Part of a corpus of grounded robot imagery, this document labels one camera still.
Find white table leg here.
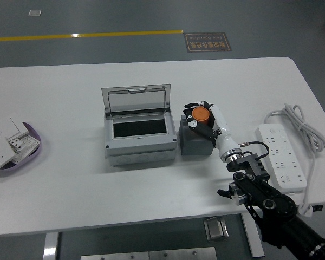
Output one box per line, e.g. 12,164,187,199
240,212,265,258
42,231,60,260

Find white power plug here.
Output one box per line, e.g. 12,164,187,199
297,203,314,217

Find yellow floor tape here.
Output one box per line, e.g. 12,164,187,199
0,29,184,43

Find white power strip cable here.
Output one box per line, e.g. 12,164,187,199
264,102,325,211

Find white power strip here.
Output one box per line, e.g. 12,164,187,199
255,123,308,193

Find white square switch plate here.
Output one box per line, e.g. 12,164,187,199
0,116,29,142

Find silver metal floor box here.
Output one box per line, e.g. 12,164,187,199
204,216,230,242

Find orange cylinder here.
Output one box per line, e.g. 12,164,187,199
192,107,211,126

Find grey metal base plate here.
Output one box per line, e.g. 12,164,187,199
80,246,217,260

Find purple oval tray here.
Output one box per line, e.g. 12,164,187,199
0,121,42,178

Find grey electrical box clear lid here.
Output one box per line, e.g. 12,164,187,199
101,83,178,167

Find white socket modules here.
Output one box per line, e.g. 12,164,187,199
6,134,41,165

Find brown floor sign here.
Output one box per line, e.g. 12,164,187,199
183,32,232,53

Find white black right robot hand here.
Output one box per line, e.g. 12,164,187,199
182,100,243,160

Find grey cube with round hole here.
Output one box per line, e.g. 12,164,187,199
179,113,215,157

